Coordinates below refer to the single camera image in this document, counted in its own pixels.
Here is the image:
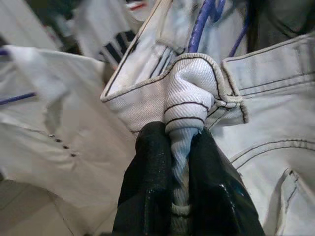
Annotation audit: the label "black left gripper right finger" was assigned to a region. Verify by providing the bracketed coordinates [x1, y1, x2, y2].
[188, 129, 265, 236]

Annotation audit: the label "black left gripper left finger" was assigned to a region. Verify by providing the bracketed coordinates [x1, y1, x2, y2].
[118, 121, 174, 236]

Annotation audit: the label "white shorts with dark stitching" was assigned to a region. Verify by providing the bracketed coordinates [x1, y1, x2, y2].
[100, 0, 315, 236]

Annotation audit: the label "purple plastic hanger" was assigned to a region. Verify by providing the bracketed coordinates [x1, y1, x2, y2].
[187, 0, 251, 58]

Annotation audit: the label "thin purple hanger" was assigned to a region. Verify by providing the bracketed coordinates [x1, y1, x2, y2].
[0, 49, 37, 107]

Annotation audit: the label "white button shirt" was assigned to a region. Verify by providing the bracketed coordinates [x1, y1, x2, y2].
[0, 45, 138, 236]

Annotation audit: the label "white shirt with dark print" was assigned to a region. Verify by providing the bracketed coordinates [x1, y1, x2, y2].
[73, 9, 141, 66]

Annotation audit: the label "plain white shirt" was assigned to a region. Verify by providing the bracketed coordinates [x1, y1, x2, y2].
[0, 0, 64, 54]

